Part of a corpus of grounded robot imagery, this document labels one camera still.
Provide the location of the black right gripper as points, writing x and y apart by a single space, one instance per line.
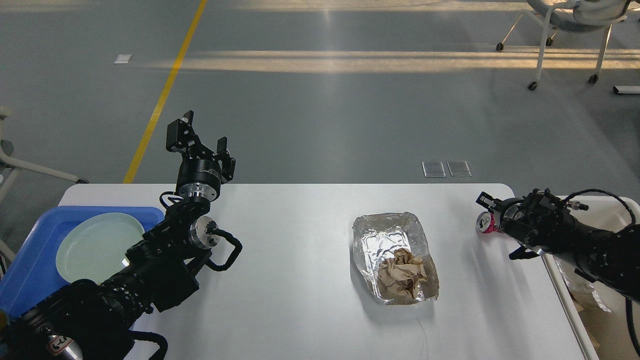
504 211

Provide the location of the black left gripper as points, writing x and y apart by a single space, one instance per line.
198 177

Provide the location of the red shiny wrapper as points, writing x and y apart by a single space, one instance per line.
486 223

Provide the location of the aluminium foil tray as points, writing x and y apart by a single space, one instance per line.
376 236

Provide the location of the mint green plate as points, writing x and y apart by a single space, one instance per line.
96 248

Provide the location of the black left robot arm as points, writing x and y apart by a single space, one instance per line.
89 321

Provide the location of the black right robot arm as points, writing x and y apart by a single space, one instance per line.
542 223

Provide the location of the right clear floor plate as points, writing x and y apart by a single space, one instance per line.
459 169

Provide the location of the clear floor plate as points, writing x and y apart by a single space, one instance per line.
434 169
459 169

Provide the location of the left clear floor plate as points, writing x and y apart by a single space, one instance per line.
434 169

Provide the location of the crumpled brown paper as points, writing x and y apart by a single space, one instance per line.
402 275

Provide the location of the white floor tag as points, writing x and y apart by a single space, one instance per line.
122 59

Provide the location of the white bar on floor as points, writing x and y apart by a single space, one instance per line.
626 89

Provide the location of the white chair base left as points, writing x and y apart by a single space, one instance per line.
15 166

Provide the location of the blue plastic tray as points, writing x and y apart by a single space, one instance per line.
33 275

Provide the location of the white rolling chair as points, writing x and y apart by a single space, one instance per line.
571 16

